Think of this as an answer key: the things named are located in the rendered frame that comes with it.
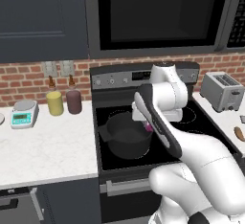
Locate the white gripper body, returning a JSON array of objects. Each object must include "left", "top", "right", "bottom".
[{"left": 131, "top": 101, "right": 184, "bottom": 123}]

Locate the dark grey pot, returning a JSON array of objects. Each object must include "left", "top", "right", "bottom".
[{"left": 97, "top": 111, "right": 154, "bottom": 161}]

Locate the silver toaster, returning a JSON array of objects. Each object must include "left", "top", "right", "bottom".
[{"left": 199, "top": 71, "right": 245, "bottom": 114}]

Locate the black stove with hob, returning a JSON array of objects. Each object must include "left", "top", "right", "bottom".
[{"left": 89, "top": 61, "right": 244, "bottom": 224}]

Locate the dark red bottle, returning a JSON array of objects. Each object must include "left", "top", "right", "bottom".
[{"left": 65, "top": 74, "right": 83, "bottom": 116}]

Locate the black oven door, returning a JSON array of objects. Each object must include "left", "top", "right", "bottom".
[{"left": 99, "top": 175, "right": 165, "bottom": 224}]

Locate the black microwave oven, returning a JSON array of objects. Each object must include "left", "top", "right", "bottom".
[{"left": 83, "top": 0, "right": 245, "bottom": 59}]

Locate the yellow bottle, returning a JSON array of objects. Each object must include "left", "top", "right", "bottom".
[{"left": 45, "top": 75, "right": 65, "bottom": 118}]

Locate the dark grey base cupboard door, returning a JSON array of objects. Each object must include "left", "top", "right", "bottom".
[{"left": 33, "top": 177, "right": 102, "bottom": 224}]

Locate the white kitchen scale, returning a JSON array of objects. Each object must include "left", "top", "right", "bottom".
[{"left": 9, "top": 100, "right": 40, "bottom": 130}]

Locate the dark grey dishwasher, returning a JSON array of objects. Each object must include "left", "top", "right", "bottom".
[{"left": 0, "top": 187, "right": 42, "bottom": 224}]

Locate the silver oven door handle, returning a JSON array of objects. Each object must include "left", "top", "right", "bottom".
[{"left": 105, "top": 177, "right": 154, "bottom": 197}]

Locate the grey wall socket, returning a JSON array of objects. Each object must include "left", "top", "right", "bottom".
[
  {"left": 59, "top": 59, "right": 76, "bottom": 78},
  {"left": 42, "top": 60, "right": 58, "bottom": 78}
]

